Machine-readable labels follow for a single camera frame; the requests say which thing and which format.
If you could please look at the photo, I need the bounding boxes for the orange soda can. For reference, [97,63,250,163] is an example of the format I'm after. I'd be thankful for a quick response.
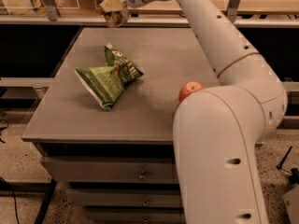
[96,0,128,28]

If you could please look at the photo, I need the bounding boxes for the green chip bag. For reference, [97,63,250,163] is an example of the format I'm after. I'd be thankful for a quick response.
[75,43,144,110]

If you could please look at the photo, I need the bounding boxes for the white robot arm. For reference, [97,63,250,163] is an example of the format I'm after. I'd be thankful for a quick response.
[100,0,287,224]

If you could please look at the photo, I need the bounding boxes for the red apple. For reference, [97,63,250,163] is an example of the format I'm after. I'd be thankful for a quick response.
[178,81,204,102]

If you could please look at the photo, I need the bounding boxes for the grey drawer cabinet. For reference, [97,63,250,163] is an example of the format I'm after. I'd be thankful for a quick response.
[23,28,219,214]

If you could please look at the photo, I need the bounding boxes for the top drawer with knob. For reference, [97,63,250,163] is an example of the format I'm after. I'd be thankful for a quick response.
[41,157,178,184]

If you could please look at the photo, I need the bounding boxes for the drawer with knob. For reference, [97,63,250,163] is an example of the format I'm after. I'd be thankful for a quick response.
[83,208,186,224]
[41,157,178,184]
[67,189,182,208]

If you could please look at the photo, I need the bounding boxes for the middle drawer with knob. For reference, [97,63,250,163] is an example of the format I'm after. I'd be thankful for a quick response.
[67,189,182,208]

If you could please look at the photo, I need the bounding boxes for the bottom drawer with knob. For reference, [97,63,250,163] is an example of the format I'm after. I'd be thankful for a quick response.
[83,208,186,224]

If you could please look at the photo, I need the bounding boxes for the black stand on floor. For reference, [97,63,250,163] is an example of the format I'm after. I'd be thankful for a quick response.
[275,145,299,184]

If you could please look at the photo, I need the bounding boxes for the grey box on floor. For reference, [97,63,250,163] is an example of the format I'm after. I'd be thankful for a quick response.
[283,185,299,224]

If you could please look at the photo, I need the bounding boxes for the metal railing post left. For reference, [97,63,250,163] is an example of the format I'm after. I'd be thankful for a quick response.
[43,0,58,21]

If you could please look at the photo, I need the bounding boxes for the metal railing post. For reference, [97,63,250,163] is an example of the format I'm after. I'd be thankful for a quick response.
[43,0,58,21]
[226,0,241,23]

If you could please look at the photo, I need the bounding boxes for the metal railing post right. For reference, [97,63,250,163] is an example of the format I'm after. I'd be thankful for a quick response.
[226,0,241,23]

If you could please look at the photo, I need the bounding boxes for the black floor cable left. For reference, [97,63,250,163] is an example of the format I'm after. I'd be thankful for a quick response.
[0,176,21,224]

